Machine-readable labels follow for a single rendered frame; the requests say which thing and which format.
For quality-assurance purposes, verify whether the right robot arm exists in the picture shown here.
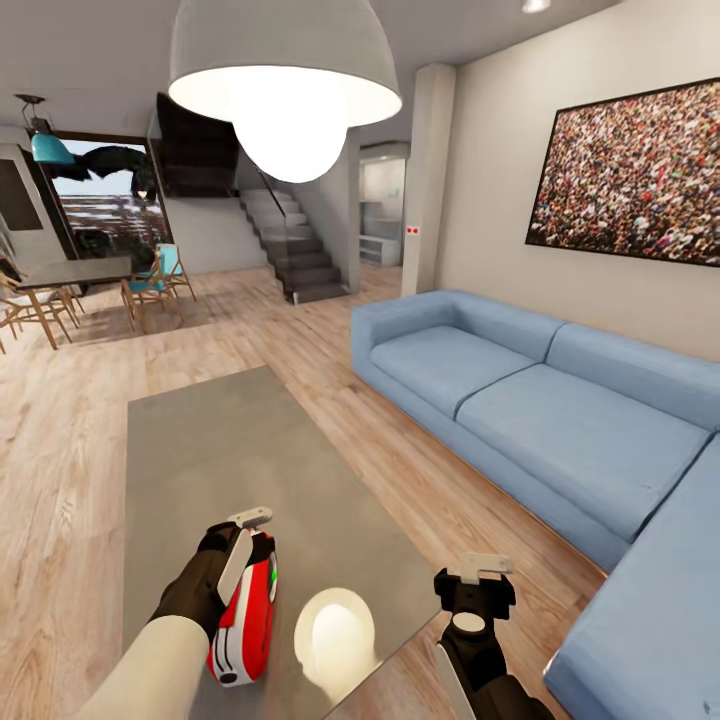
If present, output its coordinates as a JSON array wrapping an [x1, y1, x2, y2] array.
[[434, 552, 555, 720]]

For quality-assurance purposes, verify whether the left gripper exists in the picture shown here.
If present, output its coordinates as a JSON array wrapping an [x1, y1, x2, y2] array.
[[247, 531, 275, 566]]

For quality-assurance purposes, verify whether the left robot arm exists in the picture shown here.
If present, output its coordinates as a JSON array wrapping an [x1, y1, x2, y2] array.
[[71, 507, 275, 720]]

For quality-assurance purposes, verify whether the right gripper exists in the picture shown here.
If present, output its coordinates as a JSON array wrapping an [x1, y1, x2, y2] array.
[[434, 568, 516, 620]]

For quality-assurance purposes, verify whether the radio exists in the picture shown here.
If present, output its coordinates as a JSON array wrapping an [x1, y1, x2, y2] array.
[[207, 526, 278, 688]]

